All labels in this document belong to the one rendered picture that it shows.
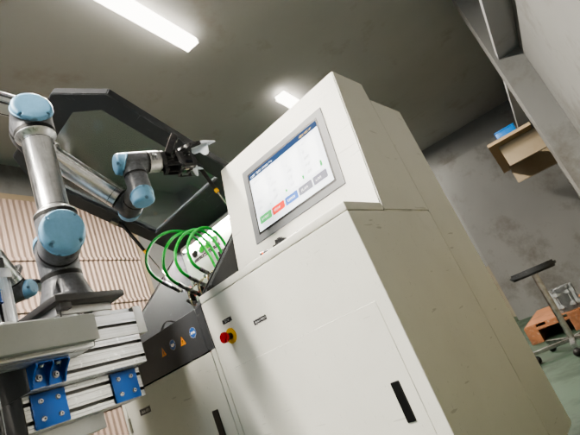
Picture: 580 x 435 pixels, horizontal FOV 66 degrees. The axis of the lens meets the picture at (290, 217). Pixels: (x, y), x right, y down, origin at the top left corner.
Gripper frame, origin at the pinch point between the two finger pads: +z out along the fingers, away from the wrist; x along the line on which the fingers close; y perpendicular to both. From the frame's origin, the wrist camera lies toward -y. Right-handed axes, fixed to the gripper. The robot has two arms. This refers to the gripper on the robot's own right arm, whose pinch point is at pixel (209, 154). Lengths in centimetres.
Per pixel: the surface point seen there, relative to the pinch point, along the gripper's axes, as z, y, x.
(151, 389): -27, 60, -71
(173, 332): -20, 48, -46
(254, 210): 17.6, 18.8, -14.7
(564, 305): 331, 111, -100
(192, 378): -19, 67, -45
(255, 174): 22.3, 5.5, -8.8
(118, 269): 42, -111, -299
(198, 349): -17, 60, -37
